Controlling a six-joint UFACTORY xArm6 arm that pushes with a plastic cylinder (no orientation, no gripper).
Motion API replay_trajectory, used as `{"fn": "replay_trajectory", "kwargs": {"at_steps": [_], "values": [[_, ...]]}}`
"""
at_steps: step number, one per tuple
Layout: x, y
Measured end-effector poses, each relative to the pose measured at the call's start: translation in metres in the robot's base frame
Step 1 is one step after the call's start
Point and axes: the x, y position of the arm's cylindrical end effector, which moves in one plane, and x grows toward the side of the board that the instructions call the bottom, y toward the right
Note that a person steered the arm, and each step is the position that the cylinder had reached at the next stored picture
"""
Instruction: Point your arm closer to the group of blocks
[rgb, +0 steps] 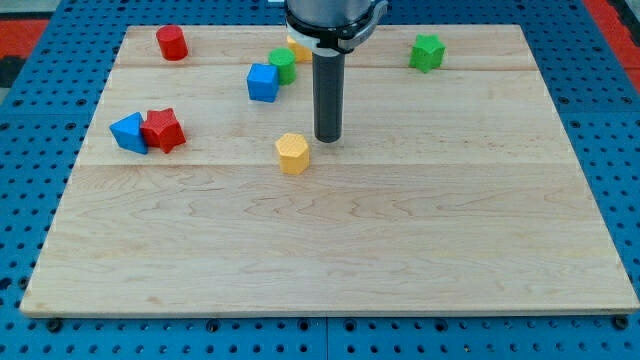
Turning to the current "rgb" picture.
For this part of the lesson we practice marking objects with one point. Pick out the red cylinder block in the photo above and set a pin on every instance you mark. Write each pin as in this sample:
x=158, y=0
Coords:
x=172, y=42

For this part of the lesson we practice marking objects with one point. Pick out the light wooden board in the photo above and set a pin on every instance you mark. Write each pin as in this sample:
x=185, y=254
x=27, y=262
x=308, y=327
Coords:
x=450, y=193

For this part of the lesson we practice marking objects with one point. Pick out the red star block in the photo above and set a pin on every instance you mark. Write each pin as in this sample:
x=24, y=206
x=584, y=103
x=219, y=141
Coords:
x=162, y=130

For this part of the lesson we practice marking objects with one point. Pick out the green cylinder block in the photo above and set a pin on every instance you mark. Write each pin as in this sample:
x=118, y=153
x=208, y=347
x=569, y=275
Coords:
x=284, y=60

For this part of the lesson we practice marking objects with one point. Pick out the blue cube block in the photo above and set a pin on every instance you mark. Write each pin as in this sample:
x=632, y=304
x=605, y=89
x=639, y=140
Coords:
x=262, y=82

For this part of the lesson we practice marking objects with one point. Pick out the green star block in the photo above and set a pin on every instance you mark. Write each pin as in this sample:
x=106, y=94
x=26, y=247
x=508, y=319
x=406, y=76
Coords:
x=427, y=52

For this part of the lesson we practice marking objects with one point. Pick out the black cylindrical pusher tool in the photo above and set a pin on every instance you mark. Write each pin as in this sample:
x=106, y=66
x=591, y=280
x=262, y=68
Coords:
x=328, y=87

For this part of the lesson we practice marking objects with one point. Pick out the yellow block behind arm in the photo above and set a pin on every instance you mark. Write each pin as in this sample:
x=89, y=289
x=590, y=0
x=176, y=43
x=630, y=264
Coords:
x=301, y=53

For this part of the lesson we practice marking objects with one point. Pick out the blue triangle block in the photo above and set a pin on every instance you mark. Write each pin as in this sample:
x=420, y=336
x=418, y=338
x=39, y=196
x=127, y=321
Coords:
x=128, y=135

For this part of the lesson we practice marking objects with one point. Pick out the yellow hexagon block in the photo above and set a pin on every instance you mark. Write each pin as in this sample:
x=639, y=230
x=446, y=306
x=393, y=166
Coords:
x=294, y=153

